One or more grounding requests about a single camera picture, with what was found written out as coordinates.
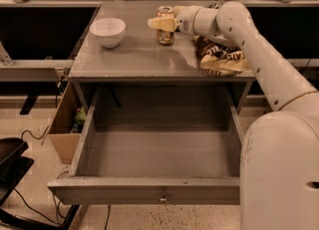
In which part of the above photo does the green bottle in box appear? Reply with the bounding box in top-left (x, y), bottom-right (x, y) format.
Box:
top-left (74, 108), bottom-right (87, 124)

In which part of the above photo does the black stand at left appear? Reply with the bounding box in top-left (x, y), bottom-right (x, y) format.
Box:
top-left (0, 137), bottom-right (79, 230)

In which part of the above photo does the grey open top drawer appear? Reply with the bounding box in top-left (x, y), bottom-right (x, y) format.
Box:
top-left (48, 86), bottom-right (243, 205)

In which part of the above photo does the white ceramic bowl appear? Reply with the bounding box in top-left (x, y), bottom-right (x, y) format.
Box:
top-left (90, 18), bottom-right (127, 48)

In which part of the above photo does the orange soda can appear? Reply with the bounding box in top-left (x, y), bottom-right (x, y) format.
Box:
top-left (157, 6), bottom-right (174, 46)

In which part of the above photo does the black floor cable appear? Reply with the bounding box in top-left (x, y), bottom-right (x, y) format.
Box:
top-left (20, 123), bottom-right (51, 141)

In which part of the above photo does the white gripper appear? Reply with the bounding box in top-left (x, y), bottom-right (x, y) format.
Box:
top-left (148, 6), bottom-right (200, 35)

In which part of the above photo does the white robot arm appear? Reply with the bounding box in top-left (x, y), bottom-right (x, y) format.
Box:
top-left (148, 1), bottom-right (319, 230)

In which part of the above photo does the brown chip bag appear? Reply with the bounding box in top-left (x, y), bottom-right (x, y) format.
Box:
top-left (193, 36), bottom-right (250, 77)

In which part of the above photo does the cardboard box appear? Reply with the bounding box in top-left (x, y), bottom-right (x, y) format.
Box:
top-left (48, 83), bottom-right (82, 164)

